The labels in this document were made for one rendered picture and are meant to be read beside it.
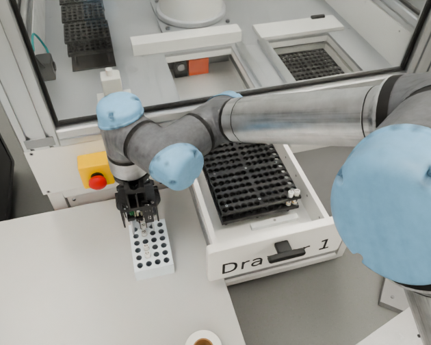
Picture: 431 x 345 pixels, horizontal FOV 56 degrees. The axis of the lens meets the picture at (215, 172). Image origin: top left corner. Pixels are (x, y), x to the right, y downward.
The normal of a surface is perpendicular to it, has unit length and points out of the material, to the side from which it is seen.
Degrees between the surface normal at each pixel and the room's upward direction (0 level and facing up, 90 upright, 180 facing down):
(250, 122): 66
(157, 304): 0
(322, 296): 0
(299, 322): 0
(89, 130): 90
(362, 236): 81
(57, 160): 90
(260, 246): 90
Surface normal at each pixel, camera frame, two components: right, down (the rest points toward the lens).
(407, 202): -0.71, 0.40
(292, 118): -0.74, 0.11
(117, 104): 0.01, -0.68
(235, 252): 0.27, 0.71
